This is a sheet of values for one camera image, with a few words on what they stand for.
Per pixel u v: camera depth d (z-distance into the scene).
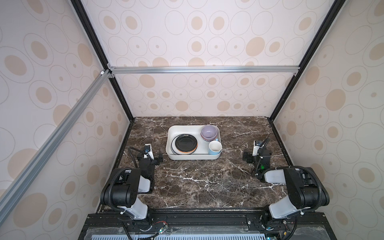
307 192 0.45
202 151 0.98
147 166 0.69
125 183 0.52
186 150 0.97
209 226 0.73
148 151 0.77
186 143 1.00
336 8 0.69
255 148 0.83
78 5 0.67
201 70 0.89
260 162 0.73
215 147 0.96
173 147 0.98
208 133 1.06
